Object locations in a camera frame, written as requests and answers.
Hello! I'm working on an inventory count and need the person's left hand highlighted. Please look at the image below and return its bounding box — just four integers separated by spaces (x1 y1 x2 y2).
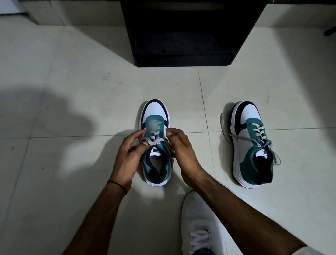
109 129 151 190

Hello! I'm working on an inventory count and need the person's right hand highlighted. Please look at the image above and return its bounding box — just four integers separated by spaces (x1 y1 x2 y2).
166 128 209 187

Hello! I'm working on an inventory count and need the grey shoelace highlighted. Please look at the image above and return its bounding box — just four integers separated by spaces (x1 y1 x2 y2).
140 119 175 159
220 113 281 166

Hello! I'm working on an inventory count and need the person's right forearm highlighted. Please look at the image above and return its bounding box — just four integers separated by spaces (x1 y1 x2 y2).
188 171 308 255

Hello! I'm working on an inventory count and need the person's left forearm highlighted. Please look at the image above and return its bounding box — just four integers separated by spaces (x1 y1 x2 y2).
62 181 128 255

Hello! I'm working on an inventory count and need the teal and white sneaker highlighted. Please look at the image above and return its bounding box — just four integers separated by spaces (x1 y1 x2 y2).
139 99 175 187
230 101 276 189

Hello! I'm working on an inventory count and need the black wrist thread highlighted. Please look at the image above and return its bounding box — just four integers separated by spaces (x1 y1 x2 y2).
107 180 128 195

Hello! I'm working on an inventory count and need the white worn shoe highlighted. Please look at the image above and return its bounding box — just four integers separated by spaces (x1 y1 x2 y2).
181 190 237 255

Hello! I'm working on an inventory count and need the white shoelace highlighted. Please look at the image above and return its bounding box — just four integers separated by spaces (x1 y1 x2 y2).
189 228 213 251

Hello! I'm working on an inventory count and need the blue jeans leg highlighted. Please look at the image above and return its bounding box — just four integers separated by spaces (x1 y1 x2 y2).
192 246 216 255

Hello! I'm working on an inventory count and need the black cabinet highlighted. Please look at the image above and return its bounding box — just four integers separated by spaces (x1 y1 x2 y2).
119 0 269 68

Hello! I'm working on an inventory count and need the light grey sleeve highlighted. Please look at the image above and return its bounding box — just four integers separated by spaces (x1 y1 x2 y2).
291 245 320 255

